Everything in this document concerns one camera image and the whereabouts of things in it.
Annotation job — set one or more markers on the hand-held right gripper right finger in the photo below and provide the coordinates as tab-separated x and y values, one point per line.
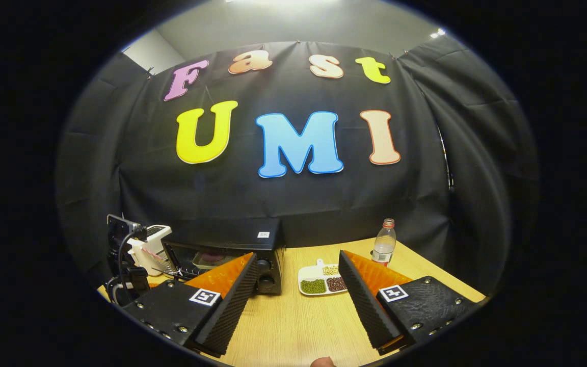
365	306

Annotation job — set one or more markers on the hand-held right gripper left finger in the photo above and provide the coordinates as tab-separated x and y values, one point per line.
232	311

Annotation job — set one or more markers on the white cherry print plate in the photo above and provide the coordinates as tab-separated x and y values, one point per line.
196	264

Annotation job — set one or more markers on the black electric oven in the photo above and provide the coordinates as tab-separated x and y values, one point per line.
222	232

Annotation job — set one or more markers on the black oven knob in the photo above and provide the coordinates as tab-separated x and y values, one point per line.
264	264
266	281

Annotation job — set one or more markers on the small white appliance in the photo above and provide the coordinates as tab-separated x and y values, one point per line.
156	237

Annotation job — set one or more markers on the pile of dark red beans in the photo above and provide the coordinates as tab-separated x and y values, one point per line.
336	284

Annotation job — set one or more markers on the red white striped straw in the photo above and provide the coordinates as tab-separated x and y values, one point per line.
150	254

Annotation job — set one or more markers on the pile of pale yellow beans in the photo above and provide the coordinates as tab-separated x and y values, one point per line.
330	270

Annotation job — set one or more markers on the pile of green beans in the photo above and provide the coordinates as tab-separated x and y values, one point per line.
313	286

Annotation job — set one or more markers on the clear plastic water bottle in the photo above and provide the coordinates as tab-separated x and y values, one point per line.
384	247

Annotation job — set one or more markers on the white divided bean tray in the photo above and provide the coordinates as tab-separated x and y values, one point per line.
306	272

